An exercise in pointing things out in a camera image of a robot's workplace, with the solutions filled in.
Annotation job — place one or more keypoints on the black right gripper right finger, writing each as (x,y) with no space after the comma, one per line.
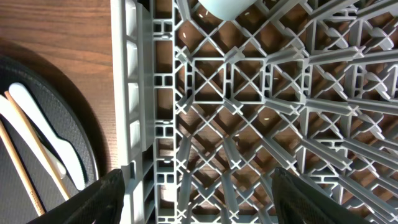
(296,202)

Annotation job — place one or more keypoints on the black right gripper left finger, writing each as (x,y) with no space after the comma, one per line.
(101,202)

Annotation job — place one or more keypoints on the light blue cup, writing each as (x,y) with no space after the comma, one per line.
(226,10)

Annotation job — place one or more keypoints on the grey dishwasher rack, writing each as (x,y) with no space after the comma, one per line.
(206,109)

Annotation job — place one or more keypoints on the white plastic knife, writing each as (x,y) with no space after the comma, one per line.
(12,117)

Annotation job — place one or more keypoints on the light blue plastic knife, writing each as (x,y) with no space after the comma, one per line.
(63,148)

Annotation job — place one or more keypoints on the round black serving tray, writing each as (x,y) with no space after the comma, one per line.
(16,206)

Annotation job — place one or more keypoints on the right wooden chopstick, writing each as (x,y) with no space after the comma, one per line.
(54,175)

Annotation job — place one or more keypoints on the wooden chopstick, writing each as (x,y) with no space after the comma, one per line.
(29,188)
(54,175)

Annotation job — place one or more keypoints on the left wooden chopstick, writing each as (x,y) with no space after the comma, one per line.
(29,188)

